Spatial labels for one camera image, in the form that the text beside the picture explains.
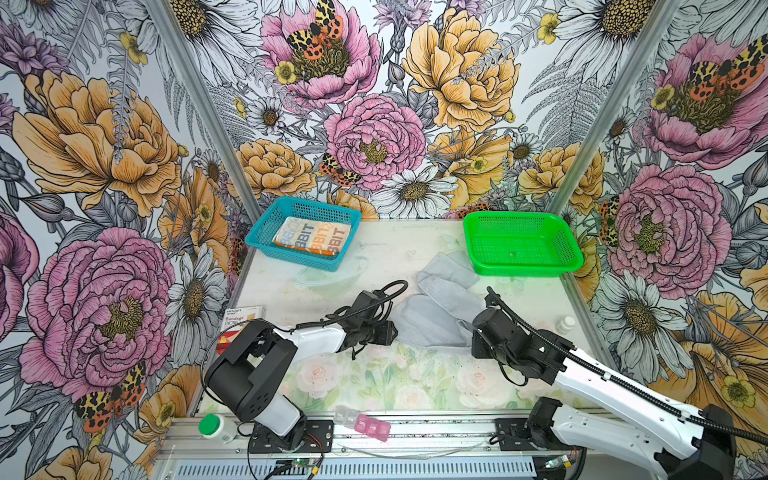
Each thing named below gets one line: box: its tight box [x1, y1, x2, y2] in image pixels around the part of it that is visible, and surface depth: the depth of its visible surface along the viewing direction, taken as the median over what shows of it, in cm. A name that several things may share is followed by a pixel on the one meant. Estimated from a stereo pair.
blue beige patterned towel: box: [272, 216, 351, 256], surface depth 116 cm
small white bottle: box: [555, 316, 576, 335], surface depth 91 cm
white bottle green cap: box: [198, 413, 237, 444], surface depth 69 cm
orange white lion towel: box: [273, 234, 341, 256], surface depth 114 cm
